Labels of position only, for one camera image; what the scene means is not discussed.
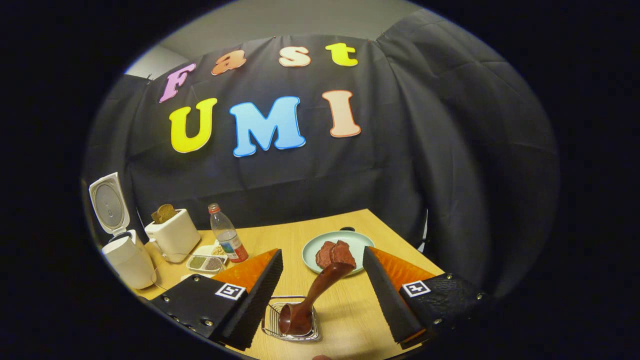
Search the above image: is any white toaster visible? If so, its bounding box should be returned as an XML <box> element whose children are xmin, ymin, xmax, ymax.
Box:
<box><xmin>145</xmin><ymin>208</ymin><xmax>202</xmax><ymax>264</ymax></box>

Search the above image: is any pale green plate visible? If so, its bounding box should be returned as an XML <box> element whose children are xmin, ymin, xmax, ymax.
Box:
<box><xmin>302</xmin><ymin>230</ymin><xmax>376</xmax><ymax>277</ymax></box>

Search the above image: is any brown wooden spoon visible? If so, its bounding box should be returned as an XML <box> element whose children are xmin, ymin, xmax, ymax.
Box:
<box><xmin>278</xmin><ymin>262</ymin><xmax>355</xmax><ymax>336</ymax></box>

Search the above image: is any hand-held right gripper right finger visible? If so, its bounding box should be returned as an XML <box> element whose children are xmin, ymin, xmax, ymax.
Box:
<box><xmin>362</xmin><ymin>246</ymin><xmax>496</xmax><ymax>349</ymax></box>

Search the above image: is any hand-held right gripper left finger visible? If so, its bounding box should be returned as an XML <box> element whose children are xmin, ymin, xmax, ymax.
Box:
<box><xmin>150</xmin><ymin>248</ymin><xmax>284</xmax><ymax>351</ymax></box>

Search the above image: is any brown meat piece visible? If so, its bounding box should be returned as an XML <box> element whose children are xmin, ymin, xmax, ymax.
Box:
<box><xmin>330</xmin><ymin>240</ymin><xmax>357</xmax><ymax>268</ymax></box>
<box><xmin>315</xmin><ymin>241</ymin><xmax>337</xmax><ymax>269</ymax></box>

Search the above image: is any white divided rice dish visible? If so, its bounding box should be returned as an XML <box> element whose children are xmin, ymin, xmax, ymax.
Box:
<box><xmin>186</xmin><ymin>244</ymin><xmax>228</xmax><ymax>275</ymax></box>

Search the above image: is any white rice cooker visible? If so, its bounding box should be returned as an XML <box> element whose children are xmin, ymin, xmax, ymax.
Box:
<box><xmin>89</xmin><ymin>172</ymin><xmax>157</xmax><ymax>290</ymax></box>

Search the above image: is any clear plastic bottle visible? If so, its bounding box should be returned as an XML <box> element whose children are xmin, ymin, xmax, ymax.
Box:
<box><xmin>208</xmin><ymin>203</ymin><xmax>249</xmax><ymax>264</ymax></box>

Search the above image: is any metal wire chopstick holder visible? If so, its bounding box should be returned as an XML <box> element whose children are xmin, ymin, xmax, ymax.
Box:
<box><xmin>261</xmin><ymin>296</ymin><xmax>322</xmax><ymax>343</ymax></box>

